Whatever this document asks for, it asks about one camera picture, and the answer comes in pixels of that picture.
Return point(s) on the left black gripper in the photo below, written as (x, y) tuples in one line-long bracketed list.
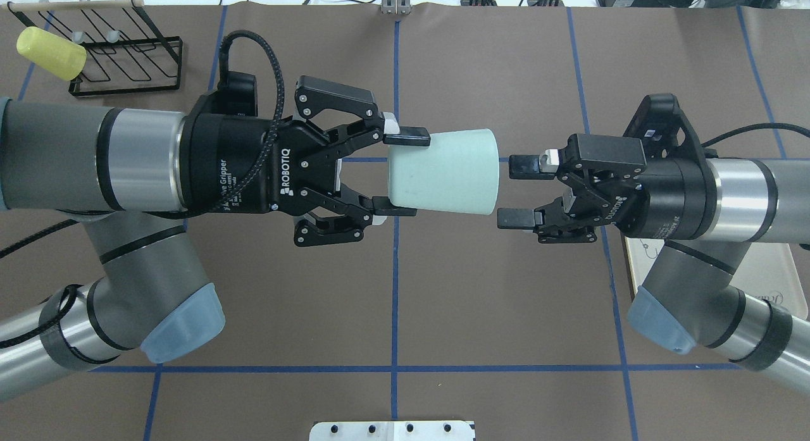
[(223, 151)]

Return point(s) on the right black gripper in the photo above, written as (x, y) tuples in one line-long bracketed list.
[(677, 191)]

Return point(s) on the green cup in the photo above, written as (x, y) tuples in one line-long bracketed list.
[(457, 172)]

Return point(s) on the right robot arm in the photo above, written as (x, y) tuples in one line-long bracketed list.
[(687, 298)]

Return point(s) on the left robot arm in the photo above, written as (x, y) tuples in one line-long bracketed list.
[(132, 176)]

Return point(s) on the yellow cup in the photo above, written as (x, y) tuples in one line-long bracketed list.
[(57, 55)]

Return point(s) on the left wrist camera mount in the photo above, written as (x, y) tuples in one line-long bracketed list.
[(237, 94)]

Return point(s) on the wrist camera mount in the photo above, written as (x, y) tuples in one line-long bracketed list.
[(663, 129), (237, 94)]

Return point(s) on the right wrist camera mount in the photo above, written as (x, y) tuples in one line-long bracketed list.
[(663, 129)]

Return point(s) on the black wire cup rack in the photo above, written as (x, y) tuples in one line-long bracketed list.
[(125, 50)]

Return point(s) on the white camera pillar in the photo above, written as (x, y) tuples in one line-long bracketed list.
[(394, 430)]

